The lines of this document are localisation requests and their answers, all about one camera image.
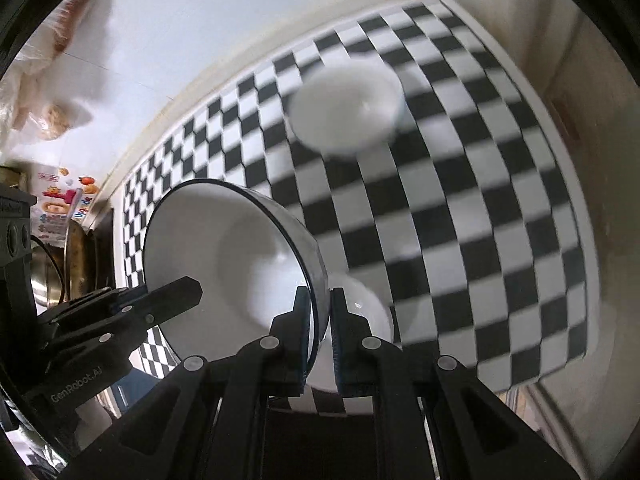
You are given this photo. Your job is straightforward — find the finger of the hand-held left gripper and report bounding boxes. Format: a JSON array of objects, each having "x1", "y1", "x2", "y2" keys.
[{"x1": 37, "y1": 276, "x2": 204, "y2": 357}]

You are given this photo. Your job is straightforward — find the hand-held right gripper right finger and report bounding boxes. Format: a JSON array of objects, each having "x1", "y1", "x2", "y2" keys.
[{"x1": 330, "y1": 286, "x2": 581, "y2": 480}]

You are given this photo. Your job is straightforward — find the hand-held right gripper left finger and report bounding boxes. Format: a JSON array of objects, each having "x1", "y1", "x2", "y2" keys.
[{"x1": 65, "y1": 286, "x2": 315, "y2": 480}]

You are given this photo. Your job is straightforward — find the plain white bowl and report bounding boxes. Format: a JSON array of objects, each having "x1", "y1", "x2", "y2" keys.
[{"x1": 305, "y1": 272, "x2": 396, "y2": 393}]

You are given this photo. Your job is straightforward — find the white bowl dark rim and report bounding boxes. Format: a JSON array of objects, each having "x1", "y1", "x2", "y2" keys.
[{"x1": 142, "y1": 178, "x2": 331, "y2": 376}]

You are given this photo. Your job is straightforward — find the dark frying pan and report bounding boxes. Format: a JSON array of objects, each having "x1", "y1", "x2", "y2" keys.
[{"x1": 30, "y1": 220, "x2": 101, "y2": 311}]

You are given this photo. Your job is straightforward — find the black white checkered tablecloth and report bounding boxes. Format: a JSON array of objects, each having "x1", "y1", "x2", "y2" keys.
[{"x1": 121, "y1": 0, "x2": 601, "y2": 418}]

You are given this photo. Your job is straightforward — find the white bowl with print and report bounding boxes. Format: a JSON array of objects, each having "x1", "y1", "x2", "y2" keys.
[{"x1": 287, "y1": 59, "x2": 406, "y2": 156}]

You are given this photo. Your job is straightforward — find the plastic bag white contents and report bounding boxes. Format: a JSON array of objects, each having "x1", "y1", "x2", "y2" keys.
[{"x1": 0, "y1": 0, "x2": 108, "y2": 133}]

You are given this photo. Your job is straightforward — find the plastic bag red contents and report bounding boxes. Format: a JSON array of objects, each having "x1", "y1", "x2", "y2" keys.
[{"x1": 50, "y1": 0, "x2": 116, "y2": 61}]

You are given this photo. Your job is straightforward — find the colourful wall stickers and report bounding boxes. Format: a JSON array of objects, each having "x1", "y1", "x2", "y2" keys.
[{"x1": 31, "y1": 167, "x2": 101, "y2": 241}]

